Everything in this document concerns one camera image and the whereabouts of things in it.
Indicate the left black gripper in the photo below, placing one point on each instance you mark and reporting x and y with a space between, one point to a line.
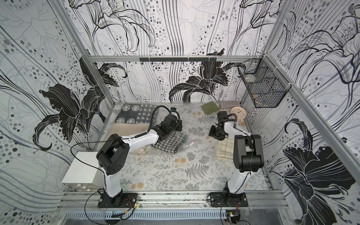
177 125

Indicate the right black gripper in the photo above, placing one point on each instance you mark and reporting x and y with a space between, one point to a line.
215 132

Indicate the clear plastic vacuum bag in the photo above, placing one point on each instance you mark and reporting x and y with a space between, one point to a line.
197 120

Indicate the cream checked scarf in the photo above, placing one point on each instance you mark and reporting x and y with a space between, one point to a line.
224 149

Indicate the green scarf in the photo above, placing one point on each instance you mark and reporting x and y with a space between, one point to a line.
210 108

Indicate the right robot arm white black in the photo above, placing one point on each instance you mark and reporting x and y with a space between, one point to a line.
247 150

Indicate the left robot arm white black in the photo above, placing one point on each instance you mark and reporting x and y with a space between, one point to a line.
113 154

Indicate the black white houndstooth scarf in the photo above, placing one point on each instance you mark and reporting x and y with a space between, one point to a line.
175 143

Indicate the grey sponge block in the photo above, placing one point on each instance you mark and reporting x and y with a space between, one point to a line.
225 105

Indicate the pink round clock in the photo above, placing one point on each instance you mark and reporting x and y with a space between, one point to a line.
239 112

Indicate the black patterned folded cloth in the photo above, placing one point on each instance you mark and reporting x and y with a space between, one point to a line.
135 113

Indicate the beige fluffy folded cloth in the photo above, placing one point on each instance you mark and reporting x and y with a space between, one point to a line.
125 129

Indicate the small green circuit board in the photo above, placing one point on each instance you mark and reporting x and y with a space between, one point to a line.
233 217

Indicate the white box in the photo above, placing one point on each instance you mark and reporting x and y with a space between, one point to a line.
81 176

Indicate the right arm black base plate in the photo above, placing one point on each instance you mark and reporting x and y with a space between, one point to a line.
218 200

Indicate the black wire basket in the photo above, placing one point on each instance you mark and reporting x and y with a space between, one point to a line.
262 84

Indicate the black wall bar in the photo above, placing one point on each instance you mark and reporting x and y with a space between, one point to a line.
178 59

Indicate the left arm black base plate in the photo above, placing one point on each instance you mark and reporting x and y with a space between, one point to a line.
122 200

